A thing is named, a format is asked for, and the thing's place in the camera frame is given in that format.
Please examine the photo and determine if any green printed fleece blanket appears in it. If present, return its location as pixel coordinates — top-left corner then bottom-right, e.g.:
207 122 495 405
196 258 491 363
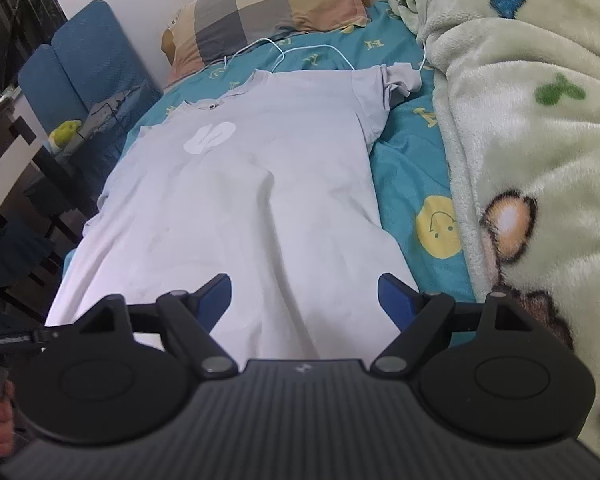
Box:
390 0 600 461

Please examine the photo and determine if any white cable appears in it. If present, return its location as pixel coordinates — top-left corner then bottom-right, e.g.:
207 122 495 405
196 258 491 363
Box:
200 0 600 98

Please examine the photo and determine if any blue cushioned chair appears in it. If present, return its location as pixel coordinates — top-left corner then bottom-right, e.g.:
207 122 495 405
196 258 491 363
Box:
17 0 163 161

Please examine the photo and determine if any white chair frame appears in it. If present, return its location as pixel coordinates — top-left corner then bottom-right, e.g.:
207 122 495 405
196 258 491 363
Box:
0 87 43 241

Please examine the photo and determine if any teal printed bedsheet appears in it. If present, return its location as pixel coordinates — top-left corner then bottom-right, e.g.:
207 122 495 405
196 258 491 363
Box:
62 0 476 306

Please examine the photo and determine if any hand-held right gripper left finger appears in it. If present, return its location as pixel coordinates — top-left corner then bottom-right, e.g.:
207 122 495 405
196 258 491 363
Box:
77 273 240 377

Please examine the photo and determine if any dark window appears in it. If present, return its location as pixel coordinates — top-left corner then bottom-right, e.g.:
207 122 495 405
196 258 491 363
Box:
0 0 68 91

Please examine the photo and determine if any green plush toy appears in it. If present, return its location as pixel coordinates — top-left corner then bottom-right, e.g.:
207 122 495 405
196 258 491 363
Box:
48 119 83 153

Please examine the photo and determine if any dark side table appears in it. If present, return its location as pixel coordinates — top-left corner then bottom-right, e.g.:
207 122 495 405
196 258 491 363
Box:
27 142 113 253

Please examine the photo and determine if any light grey t-shirt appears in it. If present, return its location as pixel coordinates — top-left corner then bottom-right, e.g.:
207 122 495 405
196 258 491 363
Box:
45 62 431 361

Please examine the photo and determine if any checkered pillow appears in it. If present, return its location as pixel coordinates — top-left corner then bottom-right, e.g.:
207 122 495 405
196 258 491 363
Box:
161 0 371 81

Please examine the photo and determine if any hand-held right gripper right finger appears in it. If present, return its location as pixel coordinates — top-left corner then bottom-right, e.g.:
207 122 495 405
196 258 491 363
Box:
372 273 533 377

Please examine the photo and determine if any grey shark plush toy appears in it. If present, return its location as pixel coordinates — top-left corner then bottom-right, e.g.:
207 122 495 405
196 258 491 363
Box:
77 82 146 138

